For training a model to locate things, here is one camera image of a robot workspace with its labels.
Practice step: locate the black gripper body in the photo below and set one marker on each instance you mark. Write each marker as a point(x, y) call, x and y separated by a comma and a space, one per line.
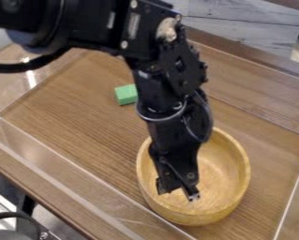
point(178, 130)

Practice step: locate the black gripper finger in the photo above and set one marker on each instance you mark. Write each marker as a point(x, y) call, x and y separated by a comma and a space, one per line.
point(186, 171)
point(167, 182)

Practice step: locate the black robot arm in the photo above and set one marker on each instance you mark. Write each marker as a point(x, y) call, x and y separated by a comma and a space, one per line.
point(142, 31)

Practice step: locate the brown wooden bowl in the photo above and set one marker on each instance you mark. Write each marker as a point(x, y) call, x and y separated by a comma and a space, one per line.
point(224, 182)

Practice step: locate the green rectangular block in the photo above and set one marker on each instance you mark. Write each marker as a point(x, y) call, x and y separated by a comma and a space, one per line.
point(126, 94)

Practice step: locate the black metal table frame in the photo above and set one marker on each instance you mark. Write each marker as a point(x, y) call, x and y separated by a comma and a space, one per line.
point(27, 225)

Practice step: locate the clear acrylic tray wall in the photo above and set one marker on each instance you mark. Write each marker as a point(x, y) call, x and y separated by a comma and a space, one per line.
point(97, 210)

